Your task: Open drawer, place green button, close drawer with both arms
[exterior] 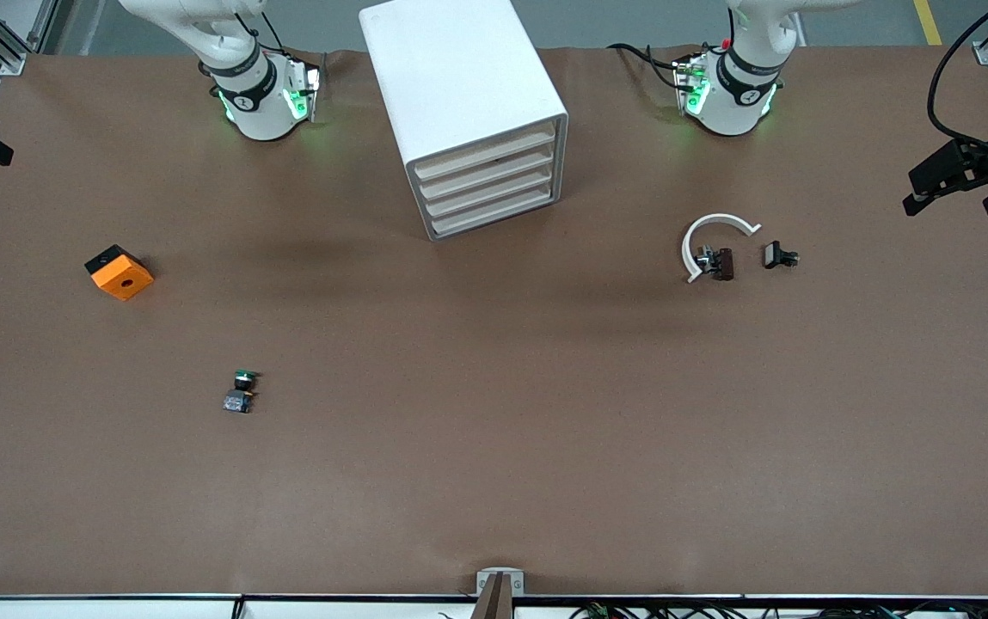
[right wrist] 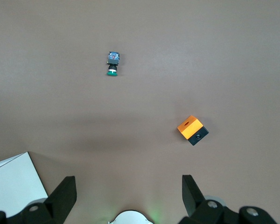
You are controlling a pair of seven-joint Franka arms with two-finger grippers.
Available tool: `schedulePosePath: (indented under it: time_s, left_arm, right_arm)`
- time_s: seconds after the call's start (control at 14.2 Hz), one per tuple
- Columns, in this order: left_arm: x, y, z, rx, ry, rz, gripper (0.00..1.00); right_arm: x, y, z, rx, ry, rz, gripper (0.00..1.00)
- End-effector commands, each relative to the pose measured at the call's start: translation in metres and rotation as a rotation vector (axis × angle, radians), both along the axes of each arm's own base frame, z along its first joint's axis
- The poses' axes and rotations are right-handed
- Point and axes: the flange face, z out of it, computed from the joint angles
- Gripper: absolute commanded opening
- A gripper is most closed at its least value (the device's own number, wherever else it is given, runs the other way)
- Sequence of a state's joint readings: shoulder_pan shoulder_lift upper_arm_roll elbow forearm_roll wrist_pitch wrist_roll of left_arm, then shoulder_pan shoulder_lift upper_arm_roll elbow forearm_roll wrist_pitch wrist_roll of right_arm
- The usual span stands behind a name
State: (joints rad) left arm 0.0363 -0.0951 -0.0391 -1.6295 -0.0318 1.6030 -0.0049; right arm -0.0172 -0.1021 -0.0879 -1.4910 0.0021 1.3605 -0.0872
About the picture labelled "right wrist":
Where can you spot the white drawer cabinet housing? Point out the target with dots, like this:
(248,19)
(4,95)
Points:
(14,182)

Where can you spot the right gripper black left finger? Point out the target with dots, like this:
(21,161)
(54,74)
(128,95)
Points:
(63,196)

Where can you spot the orange and black box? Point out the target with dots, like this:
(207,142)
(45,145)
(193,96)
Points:
(189,128)

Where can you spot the green push button switch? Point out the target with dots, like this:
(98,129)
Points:
(113,60)

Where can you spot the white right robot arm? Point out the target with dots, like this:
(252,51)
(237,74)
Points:
(130,218)

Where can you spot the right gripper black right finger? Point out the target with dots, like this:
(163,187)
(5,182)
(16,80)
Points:
(191,196)

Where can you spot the brown table mat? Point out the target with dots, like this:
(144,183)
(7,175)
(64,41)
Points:
(140,93)

